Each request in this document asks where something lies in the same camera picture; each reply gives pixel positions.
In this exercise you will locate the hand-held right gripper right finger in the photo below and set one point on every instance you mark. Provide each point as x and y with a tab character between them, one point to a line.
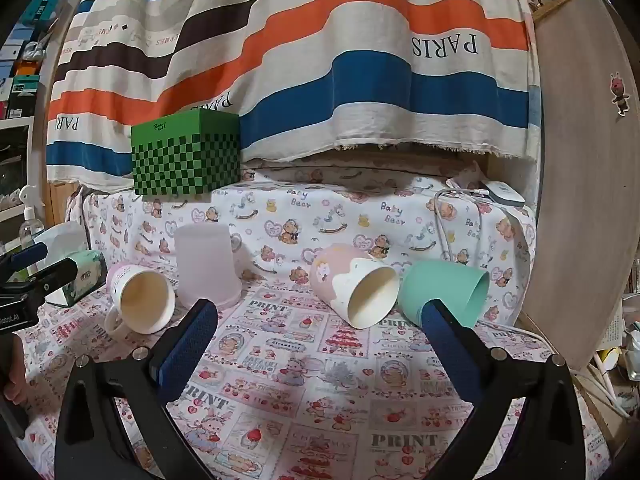
451	350

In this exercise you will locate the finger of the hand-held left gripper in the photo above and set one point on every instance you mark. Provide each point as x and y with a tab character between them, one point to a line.
27	256
57	272

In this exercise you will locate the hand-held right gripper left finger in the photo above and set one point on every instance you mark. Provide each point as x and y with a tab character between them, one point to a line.
186	347

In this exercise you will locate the pink and cream cup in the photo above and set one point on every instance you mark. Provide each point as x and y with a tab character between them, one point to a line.
350	285

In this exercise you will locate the teal cup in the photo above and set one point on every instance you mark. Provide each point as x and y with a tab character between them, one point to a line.
440	285

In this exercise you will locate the translucent pink plastic cup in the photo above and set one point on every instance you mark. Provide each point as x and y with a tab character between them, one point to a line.
205	265

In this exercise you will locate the person's left hand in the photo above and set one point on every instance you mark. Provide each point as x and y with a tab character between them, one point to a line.
10	367

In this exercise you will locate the green tissue packet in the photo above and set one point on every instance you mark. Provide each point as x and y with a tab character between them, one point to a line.
82	275

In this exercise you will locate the white crumpled tissue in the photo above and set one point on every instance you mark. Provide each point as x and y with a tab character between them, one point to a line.
62	240

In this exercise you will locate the clear spray bottle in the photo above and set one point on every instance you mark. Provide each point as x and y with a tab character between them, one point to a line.
30	222

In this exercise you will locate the white mug with pink band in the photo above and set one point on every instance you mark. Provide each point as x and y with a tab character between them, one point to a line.
140	300

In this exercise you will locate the pink cartoon print tablecloth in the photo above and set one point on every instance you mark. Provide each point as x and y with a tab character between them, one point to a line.
310	400

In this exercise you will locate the white paper booklet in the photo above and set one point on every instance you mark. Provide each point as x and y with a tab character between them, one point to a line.
614	322

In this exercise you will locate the white charger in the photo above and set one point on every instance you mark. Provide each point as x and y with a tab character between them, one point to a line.
506	192

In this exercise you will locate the green checkered box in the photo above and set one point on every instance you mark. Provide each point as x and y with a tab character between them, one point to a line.
185	155

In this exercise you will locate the bear print cloth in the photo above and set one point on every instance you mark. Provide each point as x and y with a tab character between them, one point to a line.
325	220

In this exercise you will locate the stack of storage boxes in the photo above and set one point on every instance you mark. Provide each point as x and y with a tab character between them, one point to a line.
25	60

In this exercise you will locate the wooden board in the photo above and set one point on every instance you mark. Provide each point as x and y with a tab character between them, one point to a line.
580	185

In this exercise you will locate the bear sticker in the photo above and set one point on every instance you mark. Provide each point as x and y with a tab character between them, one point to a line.
620	92

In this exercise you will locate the striped hanging cloth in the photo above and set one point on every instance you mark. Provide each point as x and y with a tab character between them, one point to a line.
310	50

